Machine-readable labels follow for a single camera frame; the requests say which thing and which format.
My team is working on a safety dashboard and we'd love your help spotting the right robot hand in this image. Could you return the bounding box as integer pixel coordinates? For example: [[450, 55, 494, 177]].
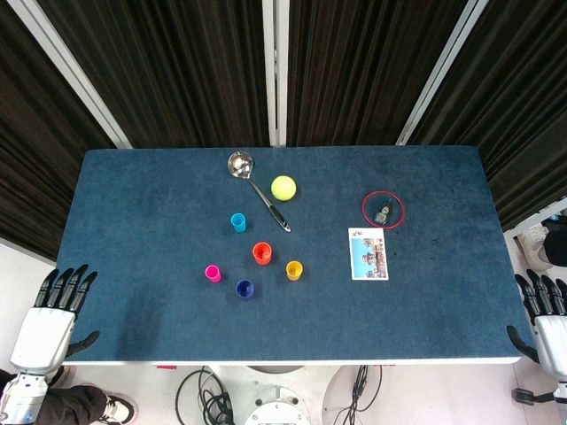
[[507, 268, 567, 383]]

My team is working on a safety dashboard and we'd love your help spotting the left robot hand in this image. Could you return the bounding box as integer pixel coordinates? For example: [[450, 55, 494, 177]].
[[11, 264, 101, 374]]

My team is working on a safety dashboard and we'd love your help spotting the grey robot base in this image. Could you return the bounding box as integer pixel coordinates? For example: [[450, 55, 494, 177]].
[[243, 384, 311, 425]]

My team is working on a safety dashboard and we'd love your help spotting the red plastic cup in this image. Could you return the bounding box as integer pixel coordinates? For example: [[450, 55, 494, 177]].
[[252, 241, 273, 267]]

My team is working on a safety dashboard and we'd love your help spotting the dark trouser leg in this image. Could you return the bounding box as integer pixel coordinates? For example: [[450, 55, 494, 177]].
[[0, 369, 110, 425]]

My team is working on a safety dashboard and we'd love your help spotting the black white sneaker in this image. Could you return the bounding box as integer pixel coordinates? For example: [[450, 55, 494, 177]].
[[102, 393, 138, 425]]

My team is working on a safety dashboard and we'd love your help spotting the blue table cloth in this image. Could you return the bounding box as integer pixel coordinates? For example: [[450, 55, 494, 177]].
[[56, 146, 537, 362]]

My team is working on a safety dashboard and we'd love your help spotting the black pleated curtain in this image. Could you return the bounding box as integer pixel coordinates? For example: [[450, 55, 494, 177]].
[[0, 0, 119, 262], [407, 0, 567, 231], [285, 0, 470, 147], [37, 0, 271, 150]]

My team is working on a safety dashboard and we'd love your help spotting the picture postcard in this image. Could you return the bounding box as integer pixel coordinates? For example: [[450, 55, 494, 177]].
[[347, 228, 390, 282]]

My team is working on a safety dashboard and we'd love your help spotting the small dark souvenir charm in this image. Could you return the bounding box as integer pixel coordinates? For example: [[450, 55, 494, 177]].
[[373, 199, 394, 225]]

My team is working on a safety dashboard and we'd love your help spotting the yellow tennis ball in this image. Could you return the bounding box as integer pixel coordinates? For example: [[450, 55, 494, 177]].
[[270, 175, 298, 203]]

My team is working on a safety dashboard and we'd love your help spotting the black coiled cable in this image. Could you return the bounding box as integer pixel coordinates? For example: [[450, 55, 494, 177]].
[[175, 366, 235, 425]]

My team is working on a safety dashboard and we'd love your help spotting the black thin cable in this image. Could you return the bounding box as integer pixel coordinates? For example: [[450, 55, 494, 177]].
[[331, 365, 384, 425]]

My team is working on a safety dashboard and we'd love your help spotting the thin red ring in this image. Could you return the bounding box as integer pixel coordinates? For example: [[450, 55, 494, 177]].
[[361, 190, 407, 230]]

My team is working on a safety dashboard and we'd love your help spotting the steel ladle black handle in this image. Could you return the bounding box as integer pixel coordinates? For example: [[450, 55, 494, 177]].
[[227, 151, 292, 233]]

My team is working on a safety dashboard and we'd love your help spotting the white frame post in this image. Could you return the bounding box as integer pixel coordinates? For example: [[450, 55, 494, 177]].
[[6, 0, 133, 150], [395, 0, 488, 146], [261, 0, 289, 147]]

